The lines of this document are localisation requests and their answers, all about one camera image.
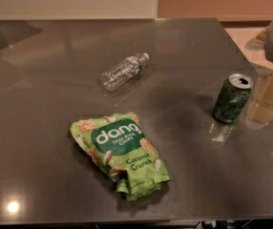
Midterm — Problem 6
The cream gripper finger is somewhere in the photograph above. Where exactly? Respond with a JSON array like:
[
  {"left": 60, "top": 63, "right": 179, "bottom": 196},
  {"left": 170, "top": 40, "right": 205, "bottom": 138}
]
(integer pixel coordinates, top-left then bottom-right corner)
[{"left": 248, "top": 72, "right": 273, "bottom": 125}]

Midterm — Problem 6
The green soda can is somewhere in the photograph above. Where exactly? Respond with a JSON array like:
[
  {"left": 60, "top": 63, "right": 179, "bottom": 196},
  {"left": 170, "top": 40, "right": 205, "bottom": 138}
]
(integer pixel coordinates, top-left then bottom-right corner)
[{"left": 213, "top": 73, "right": 253, "bottom": 124}]

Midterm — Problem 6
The clear plastic water bottle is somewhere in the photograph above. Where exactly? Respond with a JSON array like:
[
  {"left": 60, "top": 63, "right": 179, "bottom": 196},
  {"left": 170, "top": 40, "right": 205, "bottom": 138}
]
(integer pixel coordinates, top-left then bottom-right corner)
[{"left": 100, "top": 52, "right": 150, "bottom": 92}]

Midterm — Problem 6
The green rice chips bag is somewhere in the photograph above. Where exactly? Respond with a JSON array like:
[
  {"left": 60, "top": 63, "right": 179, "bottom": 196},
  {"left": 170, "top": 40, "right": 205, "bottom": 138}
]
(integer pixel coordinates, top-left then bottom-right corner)
[{"left": 71, "top": 113, "right": 170, "bottom": 201}]

